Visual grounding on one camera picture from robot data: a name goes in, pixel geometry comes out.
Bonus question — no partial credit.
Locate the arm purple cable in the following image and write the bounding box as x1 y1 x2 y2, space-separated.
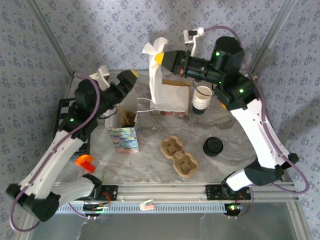
9 72 102 232
203 24 311 221

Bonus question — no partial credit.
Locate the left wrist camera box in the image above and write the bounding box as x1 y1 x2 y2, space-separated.
95 65 111 89

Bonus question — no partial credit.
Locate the wooden stir stick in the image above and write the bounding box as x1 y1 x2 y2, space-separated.
118 105 129 126

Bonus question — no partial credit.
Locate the aluminium frame post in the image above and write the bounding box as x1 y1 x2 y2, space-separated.
248 0 300 76
26 0 76 77

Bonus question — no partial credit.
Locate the grey metal panel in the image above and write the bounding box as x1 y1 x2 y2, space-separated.
27 201 305 240

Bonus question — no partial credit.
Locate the paper cup stack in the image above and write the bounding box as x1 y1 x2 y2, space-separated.
191 85 213 118

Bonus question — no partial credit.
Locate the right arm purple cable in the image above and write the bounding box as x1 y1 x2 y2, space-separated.
203 24 311 221

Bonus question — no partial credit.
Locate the black white checkerboard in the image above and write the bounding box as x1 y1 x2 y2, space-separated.
54 97 92 161

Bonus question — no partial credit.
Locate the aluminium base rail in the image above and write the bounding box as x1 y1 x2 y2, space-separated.
26 181 300 204

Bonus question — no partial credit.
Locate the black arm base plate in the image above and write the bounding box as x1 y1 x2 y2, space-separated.
82 184 119 202
204 184 252 201

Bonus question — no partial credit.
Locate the grey slotted cable duct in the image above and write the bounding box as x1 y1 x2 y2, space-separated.
56 201 242 215

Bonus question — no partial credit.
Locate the white plastic clip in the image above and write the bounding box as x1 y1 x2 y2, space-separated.
138 198 156 211

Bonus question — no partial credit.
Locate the orange red plastic object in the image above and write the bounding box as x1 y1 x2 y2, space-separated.
75 154 97 174

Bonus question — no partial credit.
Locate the white napkin stack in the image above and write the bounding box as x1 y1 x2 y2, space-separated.
151 83 190 113

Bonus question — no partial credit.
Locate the white paper napkin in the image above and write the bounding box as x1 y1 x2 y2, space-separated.
141 36 169 111

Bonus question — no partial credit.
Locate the small circuit board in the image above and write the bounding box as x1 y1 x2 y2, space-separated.
82 201 111 215
224 202 245 215

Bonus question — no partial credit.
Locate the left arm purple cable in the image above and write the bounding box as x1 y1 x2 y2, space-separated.
9 72 102 232

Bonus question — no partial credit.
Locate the floral paper gift bag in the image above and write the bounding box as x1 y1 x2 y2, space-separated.
104 97 157 154

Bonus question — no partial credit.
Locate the cardboard napkin box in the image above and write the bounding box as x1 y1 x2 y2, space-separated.
151 79 191 118

